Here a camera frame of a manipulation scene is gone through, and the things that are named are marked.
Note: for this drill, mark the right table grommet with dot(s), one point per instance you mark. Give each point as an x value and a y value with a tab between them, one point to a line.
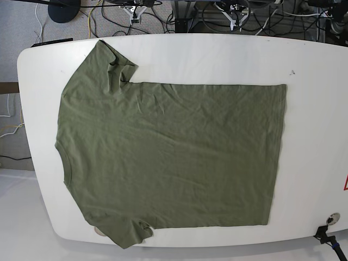
333	219

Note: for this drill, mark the olive green T-shirt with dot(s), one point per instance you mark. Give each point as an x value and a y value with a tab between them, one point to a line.
144	156

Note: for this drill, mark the table grommet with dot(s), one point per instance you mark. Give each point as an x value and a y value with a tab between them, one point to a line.
99	232
333	219

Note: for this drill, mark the black clamp with cable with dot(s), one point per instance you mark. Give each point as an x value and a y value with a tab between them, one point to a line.
322	236

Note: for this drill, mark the left table grommet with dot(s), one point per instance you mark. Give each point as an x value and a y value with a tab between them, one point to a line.
99	232

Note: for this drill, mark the black round stand base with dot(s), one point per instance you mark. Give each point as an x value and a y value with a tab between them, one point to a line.
63	11

